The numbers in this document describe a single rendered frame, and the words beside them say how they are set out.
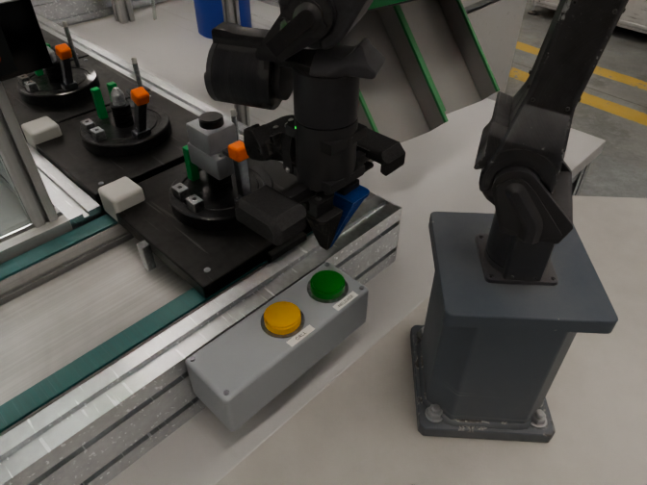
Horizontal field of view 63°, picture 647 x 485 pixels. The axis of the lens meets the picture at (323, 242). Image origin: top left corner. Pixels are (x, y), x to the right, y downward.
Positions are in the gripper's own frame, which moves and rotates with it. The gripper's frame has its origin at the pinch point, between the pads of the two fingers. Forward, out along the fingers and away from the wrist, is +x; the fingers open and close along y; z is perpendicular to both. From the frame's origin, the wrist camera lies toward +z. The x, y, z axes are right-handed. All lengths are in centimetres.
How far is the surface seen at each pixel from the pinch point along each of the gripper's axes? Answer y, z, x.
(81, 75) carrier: -7, 69, 7
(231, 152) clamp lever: -0.9, 16.3, -1.2
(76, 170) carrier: 8.3, 42.6, 8.7
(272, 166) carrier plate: -12.3, 22.2, 8.7
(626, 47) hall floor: -390, 69, 105
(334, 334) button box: 2.5, -3.7, 12.9
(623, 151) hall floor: -243, 19, 106
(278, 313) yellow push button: 7.1, 0.2, 8.5
